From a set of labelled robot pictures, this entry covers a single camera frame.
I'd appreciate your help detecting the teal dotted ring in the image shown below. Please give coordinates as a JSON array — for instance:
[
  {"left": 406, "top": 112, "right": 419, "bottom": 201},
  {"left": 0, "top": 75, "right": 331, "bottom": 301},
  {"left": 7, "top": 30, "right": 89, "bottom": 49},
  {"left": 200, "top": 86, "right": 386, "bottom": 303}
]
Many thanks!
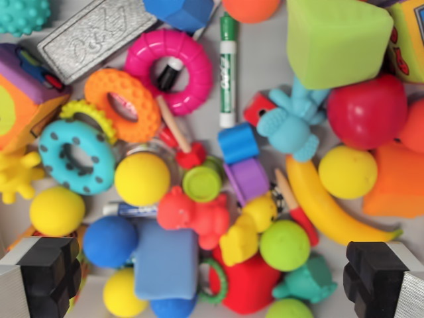
[{"left": 37, "top": 119, "right": 117, "bottom": 197}]

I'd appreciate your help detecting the red wooden toy mallet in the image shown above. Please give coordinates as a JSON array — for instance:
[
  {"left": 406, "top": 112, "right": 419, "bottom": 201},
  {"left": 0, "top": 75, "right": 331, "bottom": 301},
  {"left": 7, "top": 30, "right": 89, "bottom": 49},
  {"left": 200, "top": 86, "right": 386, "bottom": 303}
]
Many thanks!
[{"left": 155, "top": 95, "right": 207, "bottom": 170}]

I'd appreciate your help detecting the light blue foam block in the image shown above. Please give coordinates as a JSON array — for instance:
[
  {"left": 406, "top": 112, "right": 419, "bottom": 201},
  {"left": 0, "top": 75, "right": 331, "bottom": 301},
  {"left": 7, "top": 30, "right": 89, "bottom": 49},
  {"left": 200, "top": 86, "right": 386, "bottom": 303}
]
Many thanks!
[{"left": 133, "top": 219, "right": 200, "bottom": 301}]

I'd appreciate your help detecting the blue faceted block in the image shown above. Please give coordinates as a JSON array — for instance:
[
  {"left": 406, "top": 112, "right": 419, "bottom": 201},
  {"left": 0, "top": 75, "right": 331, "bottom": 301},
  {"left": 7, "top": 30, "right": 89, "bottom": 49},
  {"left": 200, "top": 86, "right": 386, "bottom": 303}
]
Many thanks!
[{"left": 142, "top": 0, "right": 217, "bottom": 34}]

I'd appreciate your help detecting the light blue elephant teether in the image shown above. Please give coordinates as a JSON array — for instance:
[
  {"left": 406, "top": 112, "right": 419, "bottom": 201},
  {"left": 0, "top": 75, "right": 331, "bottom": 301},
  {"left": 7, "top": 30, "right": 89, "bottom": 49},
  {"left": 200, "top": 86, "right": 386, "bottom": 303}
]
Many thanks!
[{"left": 256, "top": 77, "right": 331, "bottom": 164}]

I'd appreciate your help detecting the blue cylinder block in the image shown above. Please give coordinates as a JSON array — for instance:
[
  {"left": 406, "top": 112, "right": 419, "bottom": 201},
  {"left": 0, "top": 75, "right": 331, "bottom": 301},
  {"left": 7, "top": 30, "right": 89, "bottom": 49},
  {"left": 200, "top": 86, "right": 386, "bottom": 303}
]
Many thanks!
[{"left": 217, "top": 122, "right": 260, "bottom": 165}]

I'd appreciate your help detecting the yellow fabric cube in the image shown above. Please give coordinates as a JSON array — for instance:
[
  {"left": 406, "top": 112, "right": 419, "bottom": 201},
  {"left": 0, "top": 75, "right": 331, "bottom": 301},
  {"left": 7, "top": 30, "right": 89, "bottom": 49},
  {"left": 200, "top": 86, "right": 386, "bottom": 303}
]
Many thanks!
[{"left": 385, "top": 0, "right": 424, "bottom": 84}]

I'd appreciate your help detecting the gray plastic bin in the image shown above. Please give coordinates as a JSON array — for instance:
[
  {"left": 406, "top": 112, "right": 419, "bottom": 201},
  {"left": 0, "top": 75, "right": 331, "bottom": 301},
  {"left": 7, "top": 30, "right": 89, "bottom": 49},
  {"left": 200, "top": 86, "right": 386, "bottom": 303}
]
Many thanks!
[{"left": 0, "top": 0, "right": 424, "bottom": 318}]

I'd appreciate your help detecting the teal rubber animal toy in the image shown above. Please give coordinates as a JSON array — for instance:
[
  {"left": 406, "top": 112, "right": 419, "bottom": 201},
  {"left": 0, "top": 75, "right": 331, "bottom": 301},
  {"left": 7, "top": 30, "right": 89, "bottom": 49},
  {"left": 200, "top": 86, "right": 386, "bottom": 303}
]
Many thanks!
[{"left": 272, "top": 252, "right": 339, "bottom": 304}]

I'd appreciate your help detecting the green plastic cup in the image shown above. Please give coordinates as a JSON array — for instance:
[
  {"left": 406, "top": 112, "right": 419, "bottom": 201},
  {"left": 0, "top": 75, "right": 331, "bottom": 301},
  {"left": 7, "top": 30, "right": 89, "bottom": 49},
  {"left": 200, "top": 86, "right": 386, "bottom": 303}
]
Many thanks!
[{"left": 182, "top": 156, "right": 227, "bottom": 203}]

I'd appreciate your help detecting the light green foam block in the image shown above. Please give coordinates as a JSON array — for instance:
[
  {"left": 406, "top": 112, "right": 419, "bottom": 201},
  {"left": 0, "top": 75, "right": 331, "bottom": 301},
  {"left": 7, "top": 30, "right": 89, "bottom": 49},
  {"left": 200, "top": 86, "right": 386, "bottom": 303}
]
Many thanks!
[{"left": 286, "top": 0, "right": 396, "bottom": 91}]

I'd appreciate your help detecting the yellow-green nubbed ring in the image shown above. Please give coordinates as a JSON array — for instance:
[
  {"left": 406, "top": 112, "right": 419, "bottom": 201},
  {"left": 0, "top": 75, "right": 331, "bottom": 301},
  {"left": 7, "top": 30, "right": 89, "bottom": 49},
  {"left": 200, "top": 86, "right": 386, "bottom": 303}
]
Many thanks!
[{"left": 59, "top": 99, "right": 119, "bottom": 146}]

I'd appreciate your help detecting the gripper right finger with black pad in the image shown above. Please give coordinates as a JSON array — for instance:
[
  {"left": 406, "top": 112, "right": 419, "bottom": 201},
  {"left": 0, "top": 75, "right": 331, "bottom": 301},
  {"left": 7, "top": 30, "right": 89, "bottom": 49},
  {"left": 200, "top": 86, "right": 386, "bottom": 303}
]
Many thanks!
[{"left": 342, "top": 240, "right": 424, "bottom": 318}]

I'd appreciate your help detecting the small black white ball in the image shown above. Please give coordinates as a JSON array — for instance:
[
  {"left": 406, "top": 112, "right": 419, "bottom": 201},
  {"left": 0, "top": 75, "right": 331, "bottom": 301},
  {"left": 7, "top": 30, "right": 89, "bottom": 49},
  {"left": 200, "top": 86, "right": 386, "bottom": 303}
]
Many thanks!
[{"left": 269, "top": 188, "right": 288, "bottom": 213}]

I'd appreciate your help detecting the orange rounded toy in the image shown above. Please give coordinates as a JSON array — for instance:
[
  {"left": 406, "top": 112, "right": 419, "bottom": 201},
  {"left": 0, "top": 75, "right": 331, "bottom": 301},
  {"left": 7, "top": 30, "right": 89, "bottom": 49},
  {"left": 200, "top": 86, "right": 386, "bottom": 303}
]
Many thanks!
[{"left": 395, "top": 99, "right": 424, "bottom": 154}]

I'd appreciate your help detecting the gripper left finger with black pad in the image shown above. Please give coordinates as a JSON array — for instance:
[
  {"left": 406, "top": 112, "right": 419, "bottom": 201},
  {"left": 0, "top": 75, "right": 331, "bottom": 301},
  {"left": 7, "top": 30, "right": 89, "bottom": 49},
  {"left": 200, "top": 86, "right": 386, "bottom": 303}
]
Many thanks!
[{"left": 0, "top": 236, "right": 82, "bottom": 318}]

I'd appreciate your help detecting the green dry erase marker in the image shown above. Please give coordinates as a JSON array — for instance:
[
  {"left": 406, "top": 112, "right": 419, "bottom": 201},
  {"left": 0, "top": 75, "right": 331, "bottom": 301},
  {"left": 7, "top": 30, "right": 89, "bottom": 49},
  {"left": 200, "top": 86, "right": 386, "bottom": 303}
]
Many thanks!
[{"left": 218, "top": 12, "right": 240, "bottom": 129}]

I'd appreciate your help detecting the yellow toy banana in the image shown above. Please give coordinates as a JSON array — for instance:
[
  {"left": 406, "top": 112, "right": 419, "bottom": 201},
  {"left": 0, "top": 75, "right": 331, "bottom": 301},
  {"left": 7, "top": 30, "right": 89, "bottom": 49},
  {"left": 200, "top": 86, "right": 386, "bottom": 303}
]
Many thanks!
[{"left": 285, "top": 154, "right": 405, "bottom": 247}]

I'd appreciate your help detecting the clear glass jar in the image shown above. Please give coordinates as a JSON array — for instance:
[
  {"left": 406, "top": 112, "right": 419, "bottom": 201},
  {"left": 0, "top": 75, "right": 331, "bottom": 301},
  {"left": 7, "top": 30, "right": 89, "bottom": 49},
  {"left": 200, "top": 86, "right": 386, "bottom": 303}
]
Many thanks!
[{"left": 115, "top": 138, "right": 182, "bottom": 187}]

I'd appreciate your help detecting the orange ball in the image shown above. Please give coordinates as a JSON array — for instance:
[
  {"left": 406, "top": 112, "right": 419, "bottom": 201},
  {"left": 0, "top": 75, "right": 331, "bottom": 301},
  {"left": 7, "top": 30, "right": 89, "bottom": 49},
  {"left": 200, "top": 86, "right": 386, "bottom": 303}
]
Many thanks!
[{"left": 221, "top": 0, "right": 282, "bottom": 25}]

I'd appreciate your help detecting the red toy apple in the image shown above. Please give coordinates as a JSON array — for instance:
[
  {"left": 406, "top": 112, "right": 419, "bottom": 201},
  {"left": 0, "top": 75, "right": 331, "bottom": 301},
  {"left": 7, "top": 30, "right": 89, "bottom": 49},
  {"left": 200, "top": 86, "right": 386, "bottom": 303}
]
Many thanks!
[{"left": 327, "top": 74, "right": 409, "bottom": 151}]

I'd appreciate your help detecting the orange bumpy ring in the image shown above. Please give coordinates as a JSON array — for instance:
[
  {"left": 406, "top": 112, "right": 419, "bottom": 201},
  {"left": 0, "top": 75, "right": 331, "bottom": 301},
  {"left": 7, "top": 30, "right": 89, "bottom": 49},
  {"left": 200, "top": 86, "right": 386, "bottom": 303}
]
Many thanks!
[{"left": 83, "top": 68, "right": 162, "bottom": 144}]

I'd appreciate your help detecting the yellow rubber duck toy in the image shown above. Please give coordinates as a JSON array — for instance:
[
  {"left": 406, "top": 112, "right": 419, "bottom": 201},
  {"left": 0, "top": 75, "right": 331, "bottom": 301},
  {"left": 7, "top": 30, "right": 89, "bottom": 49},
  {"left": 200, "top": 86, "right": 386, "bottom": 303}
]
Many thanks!
[{"left": 219, "top": 195, "right": 279, "bottom": 268}]

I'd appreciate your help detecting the yellow spiky rubber toy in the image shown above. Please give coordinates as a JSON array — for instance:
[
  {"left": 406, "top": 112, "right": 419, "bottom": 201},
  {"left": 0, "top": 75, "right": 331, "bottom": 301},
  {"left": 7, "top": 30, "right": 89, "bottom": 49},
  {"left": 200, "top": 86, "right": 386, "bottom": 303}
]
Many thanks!
[{"left": 0, "top": 150, "right": 46, "bottom": 205}]

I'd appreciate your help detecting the red soft block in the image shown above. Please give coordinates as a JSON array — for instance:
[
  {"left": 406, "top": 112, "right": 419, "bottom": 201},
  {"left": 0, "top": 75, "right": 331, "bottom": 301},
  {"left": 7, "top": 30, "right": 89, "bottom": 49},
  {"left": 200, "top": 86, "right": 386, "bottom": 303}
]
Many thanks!
[{"left": 211, "top": 246, "right": 283, "bottom": 315}]

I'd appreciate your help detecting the red block with hole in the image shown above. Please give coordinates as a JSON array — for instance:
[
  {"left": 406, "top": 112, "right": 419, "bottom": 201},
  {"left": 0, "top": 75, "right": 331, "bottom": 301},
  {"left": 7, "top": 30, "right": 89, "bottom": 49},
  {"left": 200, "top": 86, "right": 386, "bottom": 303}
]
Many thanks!
[{"left": 243, "top": 92, "right": 278, "bottom": 127}]

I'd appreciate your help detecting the gray embossed rectangular block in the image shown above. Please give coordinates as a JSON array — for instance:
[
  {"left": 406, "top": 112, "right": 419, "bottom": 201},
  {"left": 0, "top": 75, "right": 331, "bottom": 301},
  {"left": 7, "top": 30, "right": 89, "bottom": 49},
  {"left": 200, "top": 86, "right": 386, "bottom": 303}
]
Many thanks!
[{"left": 36, "top": 0, "right": 158, "bottom": 85}]

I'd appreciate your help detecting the black marker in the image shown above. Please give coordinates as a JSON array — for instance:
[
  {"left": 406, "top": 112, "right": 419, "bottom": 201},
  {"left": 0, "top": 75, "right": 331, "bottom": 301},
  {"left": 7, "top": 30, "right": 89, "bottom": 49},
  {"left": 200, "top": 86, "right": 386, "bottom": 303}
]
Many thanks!
[{"left": 155, "top": 56, "right": 184, "bottom": 91}]

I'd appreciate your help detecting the yellow ball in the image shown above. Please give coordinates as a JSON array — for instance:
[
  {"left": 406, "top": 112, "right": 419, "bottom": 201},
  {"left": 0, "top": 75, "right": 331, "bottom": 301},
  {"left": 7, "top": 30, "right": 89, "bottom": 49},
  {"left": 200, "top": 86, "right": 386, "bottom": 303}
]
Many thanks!
[
  {"left": 113, "top": 152, "right": 172, "bottom": 207},
  {"left": 317, "top": 145, "right": 379, "bottom": 201},
  {"left": 28, "top": 185, "right": 87, "bottom": 238},
  {"left": 102, "top": 267, "right": 150, "bottom": 318}
]

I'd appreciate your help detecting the teal bumpy ball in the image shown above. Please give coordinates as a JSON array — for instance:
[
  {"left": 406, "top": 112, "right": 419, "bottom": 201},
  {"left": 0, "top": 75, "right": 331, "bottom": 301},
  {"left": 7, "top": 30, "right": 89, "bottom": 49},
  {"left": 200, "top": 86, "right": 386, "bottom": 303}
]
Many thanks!
[{"left": 0, "top": 0, "right": 52, "bottom": 37}]

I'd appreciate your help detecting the blue ball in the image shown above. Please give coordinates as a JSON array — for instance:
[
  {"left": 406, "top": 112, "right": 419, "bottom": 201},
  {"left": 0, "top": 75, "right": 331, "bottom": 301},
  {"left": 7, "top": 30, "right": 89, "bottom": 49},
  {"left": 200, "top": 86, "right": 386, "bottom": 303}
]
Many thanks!
[
  {"left": 82, "top": 215, "right": 140, "bottom": 270},
  {"left": 149, "top": 293, "right": 198, "bottom": 318}
]

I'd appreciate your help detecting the wooden tool red handle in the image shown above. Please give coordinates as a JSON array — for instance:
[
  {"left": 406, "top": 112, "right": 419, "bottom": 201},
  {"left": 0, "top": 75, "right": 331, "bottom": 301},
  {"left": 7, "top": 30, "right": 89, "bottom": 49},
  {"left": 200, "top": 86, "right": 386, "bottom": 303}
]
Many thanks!
[{"left": 274, "top": 168, "right": 320, "bottom": 248}]

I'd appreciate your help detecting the green ball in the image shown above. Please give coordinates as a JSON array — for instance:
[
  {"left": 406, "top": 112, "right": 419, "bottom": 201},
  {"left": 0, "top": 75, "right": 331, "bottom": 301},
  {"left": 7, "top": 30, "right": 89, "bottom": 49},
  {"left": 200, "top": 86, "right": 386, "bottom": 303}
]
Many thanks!
[
  {"left": 264, "top": 297, "right": 314, "bottom": 318},
  {"left": 258, "top": 219, "right": 311, "bottom": 273}
]

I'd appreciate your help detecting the small green nubbed ring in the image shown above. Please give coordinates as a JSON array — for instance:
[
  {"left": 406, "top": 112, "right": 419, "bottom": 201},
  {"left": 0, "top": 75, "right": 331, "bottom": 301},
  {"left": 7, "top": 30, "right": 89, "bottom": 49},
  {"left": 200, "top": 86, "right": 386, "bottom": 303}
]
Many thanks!
[{"left": 198, "top": 257, "right": 230, "bottom": 304}]

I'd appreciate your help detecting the orange foam block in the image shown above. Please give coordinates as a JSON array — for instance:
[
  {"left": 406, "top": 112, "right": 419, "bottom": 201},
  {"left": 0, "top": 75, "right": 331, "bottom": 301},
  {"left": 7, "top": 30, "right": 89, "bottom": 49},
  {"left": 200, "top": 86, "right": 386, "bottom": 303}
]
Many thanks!
[{"left": 362, "top": 143, "right": 424, "bottom": 218}]

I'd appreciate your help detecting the pink ribbed ring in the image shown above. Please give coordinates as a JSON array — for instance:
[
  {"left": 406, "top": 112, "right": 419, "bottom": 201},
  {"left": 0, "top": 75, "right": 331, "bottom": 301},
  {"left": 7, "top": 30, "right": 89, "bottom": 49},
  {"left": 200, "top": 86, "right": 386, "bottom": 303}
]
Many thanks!
[{"left": 123, "top": 28, "right": 214, "bottom": 117}]

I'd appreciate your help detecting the blue marker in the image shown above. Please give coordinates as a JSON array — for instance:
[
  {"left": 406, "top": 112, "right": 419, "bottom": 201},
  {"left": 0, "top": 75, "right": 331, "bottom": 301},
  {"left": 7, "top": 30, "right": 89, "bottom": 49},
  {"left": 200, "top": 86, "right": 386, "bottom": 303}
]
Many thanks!
[{"left": 102, "top": 202, "right": 160, "bottom": 218}]

